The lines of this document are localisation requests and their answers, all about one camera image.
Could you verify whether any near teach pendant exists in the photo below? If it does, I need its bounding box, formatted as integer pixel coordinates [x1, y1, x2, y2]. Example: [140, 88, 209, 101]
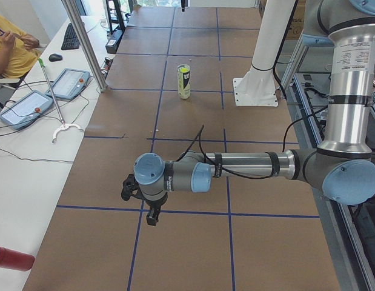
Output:
[0, 90, 53, 130]

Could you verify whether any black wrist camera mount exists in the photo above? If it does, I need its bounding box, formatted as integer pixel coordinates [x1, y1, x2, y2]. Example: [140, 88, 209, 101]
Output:
[121, 174, 143, 201]

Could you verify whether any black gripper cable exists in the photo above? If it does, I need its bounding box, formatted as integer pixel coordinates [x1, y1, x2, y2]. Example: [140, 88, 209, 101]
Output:
[176, 124, 330, 179]

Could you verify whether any yellow tennis ball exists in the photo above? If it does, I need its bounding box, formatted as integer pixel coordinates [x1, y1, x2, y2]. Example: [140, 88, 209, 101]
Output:
[178, 65, 190, 73]

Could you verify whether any black computer mouse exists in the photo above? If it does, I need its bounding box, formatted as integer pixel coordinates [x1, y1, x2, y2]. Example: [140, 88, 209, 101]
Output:
[48, 53, 63, 62]

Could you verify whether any teach pendant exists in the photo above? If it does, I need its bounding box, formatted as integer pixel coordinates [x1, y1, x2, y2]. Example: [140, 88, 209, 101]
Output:
[0, 90, 53, 130]
[51, 68, 90, 101]

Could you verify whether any reacher grabber stick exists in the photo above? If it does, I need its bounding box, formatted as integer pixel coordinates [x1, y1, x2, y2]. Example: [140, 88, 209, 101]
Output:
[38, 58, 84, 144]

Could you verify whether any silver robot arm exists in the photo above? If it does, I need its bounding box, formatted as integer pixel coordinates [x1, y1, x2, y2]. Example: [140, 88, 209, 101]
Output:
[121, 1, 375, 226]

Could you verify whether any white pedestal column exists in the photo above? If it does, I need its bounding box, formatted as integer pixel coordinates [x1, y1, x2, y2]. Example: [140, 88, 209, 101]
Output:
[233, 0, 297, 107]

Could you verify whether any far teach pendant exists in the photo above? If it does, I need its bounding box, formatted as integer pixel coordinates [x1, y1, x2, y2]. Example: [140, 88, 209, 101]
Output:
[51, 68, 90, 101]

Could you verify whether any clear tennis ball can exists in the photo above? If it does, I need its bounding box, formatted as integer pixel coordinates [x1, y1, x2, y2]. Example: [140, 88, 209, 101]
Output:
[177, 64, 191, 99]

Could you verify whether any person in yellow shirt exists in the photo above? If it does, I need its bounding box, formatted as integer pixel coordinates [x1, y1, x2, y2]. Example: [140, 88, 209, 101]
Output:
[0, 15, 41, 78]

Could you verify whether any aluminium frame post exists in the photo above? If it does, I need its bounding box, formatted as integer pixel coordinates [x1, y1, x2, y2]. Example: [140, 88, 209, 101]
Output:
[62, 0, 107, 92]

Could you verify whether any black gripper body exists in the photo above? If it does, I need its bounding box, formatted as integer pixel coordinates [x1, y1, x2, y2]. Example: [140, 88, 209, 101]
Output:
[145, 195, 168, 212]

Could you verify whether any black keyboard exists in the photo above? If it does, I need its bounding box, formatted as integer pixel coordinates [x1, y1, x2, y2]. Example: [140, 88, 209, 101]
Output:
[61, 23, 80, 50]

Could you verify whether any red bottle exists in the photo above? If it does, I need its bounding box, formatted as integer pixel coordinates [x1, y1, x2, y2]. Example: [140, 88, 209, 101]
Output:
[0, 247, 35, 272]

